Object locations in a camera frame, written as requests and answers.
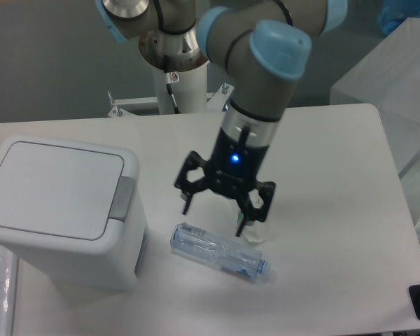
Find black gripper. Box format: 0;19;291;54
174;126;277;238

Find white push-button trash can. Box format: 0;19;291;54
0;134;147;291

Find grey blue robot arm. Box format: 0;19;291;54
96;1;348;230

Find crumpled clear plastic wrapper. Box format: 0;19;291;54
237;195;269;244

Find crushed clear plastic bottle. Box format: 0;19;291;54
170;223;271;283

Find translucent plastic covered box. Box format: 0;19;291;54
330;18;420;223

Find bubble wrap sheet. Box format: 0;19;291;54
0;246;18;335

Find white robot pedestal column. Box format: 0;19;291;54
152;63;207;115

